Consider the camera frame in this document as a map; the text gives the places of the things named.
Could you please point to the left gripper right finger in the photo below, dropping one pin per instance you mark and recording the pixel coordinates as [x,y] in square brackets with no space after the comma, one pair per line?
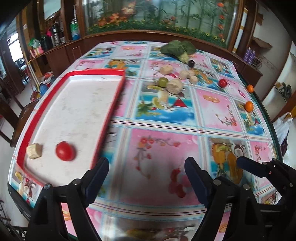
[200,180]

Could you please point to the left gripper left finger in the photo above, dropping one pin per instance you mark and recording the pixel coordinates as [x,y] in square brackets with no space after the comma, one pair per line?
[93,180]

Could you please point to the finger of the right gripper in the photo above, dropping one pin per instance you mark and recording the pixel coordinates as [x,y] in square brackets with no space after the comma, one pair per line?
[253,167]

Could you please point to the small orange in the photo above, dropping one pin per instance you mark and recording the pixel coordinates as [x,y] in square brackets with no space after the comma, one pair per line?
[250,88]
[248,106]

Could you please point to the large corn cob piece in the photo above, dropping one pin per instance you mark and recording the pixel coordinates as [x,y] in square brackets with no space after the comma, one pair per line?
[34,151]

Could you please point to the red cherry tomato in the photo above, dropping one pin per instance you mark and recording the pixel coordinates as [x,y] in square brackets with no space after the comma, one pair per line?
[222,83]

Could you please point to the green grape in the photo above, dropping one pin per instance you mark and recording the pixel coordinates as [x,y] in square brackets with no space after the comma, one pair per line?
[162,82]

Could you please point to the red rimmed white tray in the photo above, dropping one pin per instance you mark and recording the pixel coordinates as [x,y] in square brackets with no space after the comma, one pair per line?
[76,109]

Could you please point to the colourful fruit print tablecloth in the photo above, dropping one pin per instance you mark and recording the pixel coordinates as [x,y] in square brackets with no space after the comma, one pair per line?
[146,194]

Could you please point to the purple bottles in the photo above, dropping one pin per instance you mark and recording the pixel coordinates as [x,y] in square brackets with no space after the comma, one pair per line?
[249,56]

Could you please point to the dark purple plum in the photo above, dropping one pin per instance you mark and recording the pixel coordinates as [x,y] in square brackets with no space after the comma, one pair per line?
[191,63]

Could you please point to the wooden sideboard cabinet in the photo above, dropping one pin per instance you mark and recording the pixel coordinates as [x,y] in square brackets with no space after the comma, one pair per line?
[61,57]

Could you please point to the green leafy cabbage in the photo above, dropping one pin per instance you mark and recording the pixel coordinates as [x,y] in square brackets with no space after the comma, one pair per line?
[179,49]

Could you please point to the green water bottle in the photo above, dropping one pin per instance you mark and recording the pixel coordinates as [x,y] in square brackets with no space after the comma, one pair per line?
[74,28]

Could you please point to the steel thermos pot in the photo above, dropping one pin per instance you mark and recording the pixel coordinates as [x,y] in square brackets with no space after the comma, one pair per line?
[57,34]

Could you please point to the flower glass screen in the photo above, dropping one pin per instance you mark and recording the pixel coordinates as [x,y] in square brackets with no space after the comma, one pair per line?
[211,21]

